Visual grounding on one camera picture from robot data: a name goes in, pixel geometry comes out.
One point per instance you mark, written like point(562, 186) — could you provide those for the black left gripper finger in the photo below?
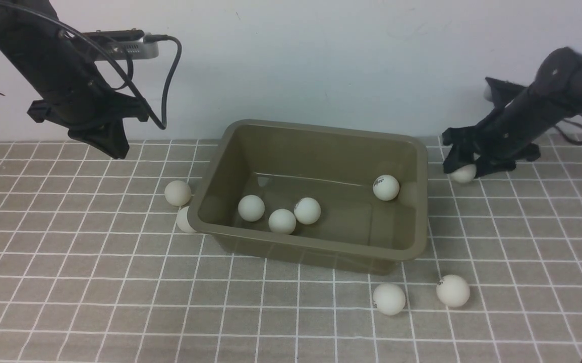
point(110, 139)

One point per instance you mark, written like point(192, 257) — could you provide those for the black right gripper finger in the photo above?
point(458, 157)

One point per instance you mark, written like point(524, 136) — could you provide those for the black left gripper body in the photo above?
point(102, 115)

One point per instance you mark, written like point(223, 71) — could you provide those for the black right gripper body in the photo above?
point(493, 154)

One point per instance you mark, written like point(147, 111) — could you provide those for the white ping-pong ball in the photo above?
point(251, 208)
point(307, 211)
point(389, 299)
point(465, 174)
point(386, 187)
point(282, 221)
point(182, 221)
point(453, 291)
point(177, 193)

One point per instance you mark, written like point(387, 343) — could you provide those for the olive plastic bin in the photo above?
point(320, 196)

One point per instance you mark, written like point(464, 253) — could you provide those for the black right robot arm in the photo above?
point(520, 115)

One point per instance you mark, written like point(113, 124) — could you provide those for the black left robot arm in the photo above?
point(73, 92)

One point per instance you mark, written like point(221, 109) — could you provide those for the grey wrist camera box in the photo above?
point(120, 43)

